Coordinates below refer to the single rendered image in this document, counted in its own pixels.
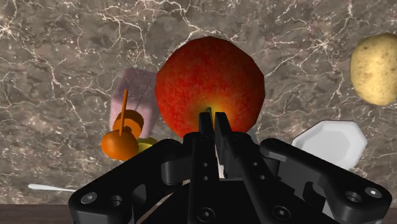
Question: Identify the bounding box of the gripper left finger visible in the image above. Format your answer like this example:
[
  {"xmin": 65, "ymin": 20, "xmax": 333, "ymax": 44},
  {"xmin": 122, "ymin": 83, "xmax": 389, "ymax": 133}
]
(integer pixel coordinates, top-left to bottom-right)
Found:
[{"xmin": 69, "ymin": 111, "xmax": 224, "ymax": 224}]

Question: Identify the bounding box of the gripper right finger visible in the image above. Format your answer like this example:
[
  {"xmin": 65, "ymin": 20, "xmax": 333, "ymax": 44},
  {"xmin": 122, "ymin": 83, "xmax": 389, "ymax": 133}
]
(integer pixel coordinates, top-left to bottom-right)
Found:
[{"xmin": 214, "ymin": 111, "xmax": 393, "ymax": 224}]

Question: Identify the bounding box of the white plate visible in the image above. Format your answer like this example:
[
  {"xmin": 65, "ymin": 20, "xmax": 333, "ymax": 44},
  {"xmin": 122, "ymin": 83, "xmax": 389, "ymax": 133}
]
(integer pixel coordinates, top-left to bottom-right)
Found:
[{"xmin": 291, "ymin": 120, "xmax": 368, "ymax": 171}]

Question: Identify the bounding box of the red apple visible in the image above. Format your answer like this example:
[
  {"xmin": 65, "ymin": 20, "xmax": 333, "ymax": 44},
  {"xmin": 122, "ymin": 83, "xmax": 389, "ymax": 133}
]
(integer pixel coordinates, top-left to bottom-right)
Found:
[{"xmin": 155, "ymin": 36, "xmax": 266, "ymax": 139}]

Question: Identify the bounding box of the orange and yellow stick toy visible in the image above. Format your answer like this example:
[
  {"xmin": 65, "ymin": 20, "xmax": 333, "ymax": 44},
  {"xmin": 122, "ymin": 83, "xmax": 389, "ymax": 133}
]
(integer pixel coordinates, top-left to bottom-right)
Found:
[{"xmin": 101, "ymin": 89, "xmax": 159, "ymax": 162}]

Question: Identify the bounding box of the pink box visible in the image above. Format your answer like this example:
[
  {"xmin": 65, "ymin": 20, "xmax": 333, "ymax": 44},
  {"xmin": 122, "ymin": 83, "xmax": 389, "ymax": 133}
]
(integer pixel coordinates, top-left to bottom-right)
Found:
[{"xmin": 109, "ymin": 68, "xmax": 160, "ymax": 139}]

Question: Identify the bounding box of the yellow potato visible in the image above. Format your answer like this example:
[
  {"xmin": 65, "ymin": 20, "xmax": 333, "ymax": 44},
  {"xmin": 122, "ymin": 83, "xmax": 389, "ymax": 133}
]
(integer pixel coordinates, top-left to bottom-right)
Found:
[{"xmin": 349, "ymin": 32, "xmax": 397, "ymax": 106}]

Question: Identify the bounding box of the white spoon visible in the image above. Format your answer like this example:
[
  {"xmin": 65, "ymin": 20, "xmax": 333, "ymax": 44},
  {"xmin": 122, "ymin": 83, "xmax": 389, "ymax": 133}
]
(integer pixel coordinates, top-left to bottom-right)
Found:
[{"xmin": 27, "ymin": 183, "xmax": 77, "ymax": 193}]

